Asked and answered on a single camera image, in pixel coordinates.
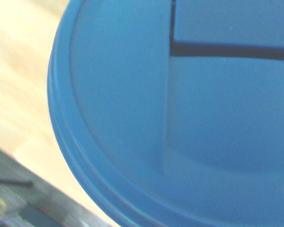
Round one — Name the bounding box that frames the clear pitcher with blue lid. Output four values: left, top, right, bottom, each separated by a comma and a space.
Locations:
47, 0, 284, 227

